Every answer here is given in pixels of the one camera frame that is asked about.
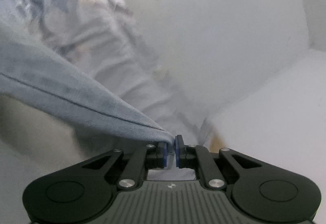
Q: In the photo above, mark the blue printed quilt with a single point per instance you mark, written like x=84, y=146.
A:
x=76, y=23

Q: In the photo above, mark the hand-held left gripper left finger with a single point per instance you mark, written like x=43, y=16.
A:
x=165, y=156

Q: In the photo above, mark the light blue twill garment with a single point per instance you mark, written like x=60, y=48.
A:
x=76, y=91

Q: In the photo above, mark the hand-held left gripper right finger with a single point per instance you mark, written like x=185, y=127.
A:
x=177, y=156

